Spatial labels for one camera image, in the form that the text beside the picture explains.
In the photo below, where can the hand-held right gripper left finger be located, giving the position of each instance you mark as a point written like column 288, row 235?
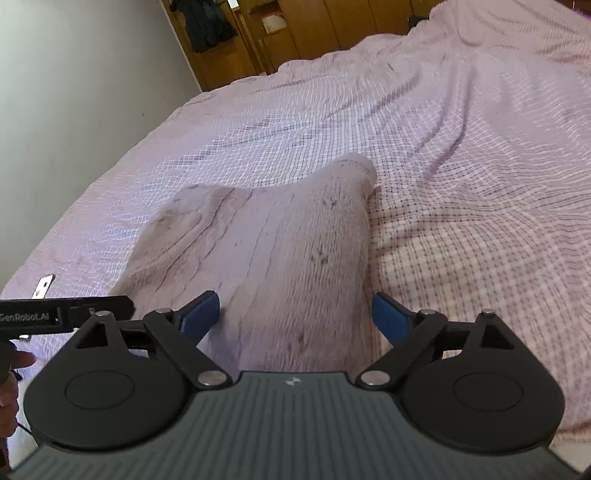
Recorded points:
column 203, row 314

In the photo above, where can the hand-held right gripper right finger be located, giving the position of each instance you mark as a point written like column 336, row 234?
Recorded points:
column 390, row 318

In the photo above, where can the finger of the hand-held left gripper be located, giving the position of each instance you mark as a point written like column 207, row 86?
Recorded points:
column 106, row 304

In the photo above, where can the lilac knitted garment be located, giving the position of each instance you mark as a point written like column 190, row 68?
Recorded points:
column 277, row 258

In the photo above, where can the person's left hand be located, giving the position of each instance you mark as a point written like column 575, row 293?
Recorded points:
column 8, row 401

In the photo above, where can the bed with checked lilac sheet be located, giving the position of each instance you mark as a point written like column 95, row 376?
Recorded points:
column 438, row 161

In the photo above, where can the dark hanging jacket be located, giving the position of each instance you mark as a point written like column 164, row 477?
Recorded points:
column 203, row 23

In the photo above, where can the wooden wardrobe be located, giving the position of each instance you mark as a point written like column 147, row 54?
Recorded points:
column 323, row 32

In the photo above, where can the white box on shelf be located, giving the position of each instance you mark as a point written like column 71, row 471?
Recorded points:
column 272, row 24

